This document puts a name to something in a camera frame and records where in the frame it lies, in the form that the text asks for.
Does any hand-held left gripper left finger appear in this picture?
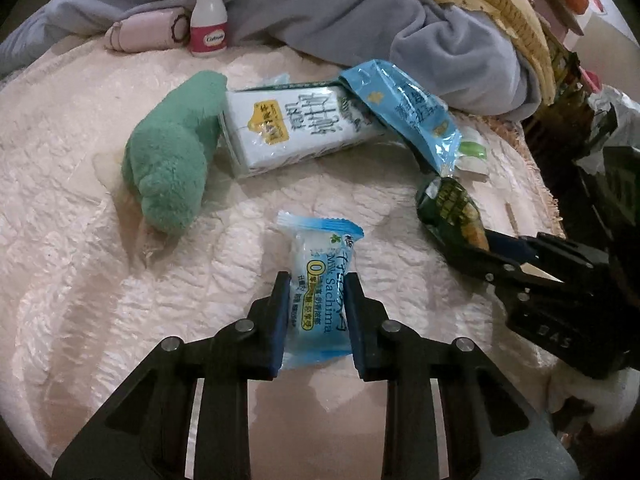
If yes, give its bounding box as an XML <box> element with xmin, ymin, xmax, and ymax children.
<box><xmin>52</xmin><ymin>271</ymin><xmax>292</xmax><ymax>480</ymax></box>

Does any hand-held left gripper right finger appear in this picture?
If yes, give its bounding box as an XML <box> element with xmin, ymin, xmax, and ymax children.
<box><xmin>342</xmin><ymin>271</ymin><xmax>576</xmax><ymax>480</ymax></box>

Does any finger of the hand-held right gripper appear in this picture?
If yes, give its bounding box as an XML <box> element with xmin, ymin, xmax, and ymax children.
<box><xmin>484</xmin><ymin>229</ymin><xmax>542</xmax><ymax>262</ymax></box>
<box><xmin>444</xmin><ymin>246</ymin><xmax>537</xmax><ymax>287</ymax></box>

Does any light blue snack packet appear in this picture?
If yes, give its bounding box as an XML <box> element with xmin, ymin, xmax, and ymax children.
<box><xmin>276</xmin><ymin>211</ymin><xmax>365</xmax><ymax>372</ymax></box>

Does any dark green snack packet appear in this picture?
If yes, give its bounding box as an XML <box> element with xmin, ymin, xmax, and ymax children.
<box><xmin>416</xmin><ymin>176</ymin><xmax>491</xmax><ymax>261</ymax></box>

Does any blue snack wrapper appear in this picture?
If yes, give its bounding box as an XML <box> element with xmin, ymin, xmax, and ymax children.
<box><xmin>339</xmin><ymin>60</ymin><xmax>462</xmax><ymax>177</ymax></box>

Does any white milk carton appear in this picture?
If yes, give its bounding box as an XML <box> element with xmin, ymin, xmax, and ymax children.
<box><xmin>220</xmin><ymin>85</ymin><xmax>388</xmax><ymax>180</ymax></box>

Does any white green packet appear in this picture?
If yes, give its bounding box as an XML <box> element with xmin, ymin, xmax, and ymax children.
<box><xmin>452</xmin><ymin>127</ymin><xmax>490</xmax><ymax>178</ymax></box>

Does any green plush toy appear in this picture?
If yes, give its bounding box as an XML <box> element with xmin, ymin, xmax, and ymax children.
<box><xmin>121</xmin><ymin>71</ymin><xmax>228</xmax><ymax>233</ymax></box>

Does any pink embroidered bedspread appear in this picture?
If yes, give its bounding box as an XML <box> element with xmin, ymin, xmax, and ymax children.
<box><xmin>0</xmin><ymin>35</ymin><xmax>566</xmax><ymax>480</ymax></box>

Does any grey fleece blanket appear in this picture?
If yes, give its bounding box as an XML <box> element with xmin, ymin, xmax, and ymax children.
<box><xmin>0</xmin><ymin>0</ymin><xmax>543</xmax><ymax>123</ymax></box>

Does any white pill bottle pink label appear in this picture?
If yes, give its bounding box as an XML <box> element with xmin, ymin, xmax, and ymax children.
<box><xmin>189</xmin><ymin>0</ymin><xmax>231</xmax><ymax>56</ymax></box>

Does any pink cloth pouch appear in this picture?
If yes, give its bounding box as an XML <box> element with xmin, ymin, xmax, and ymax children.
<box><xmin>104</xmin><ymin>7</ymin><xmax>193</xmax><ymax>53</ymax></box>

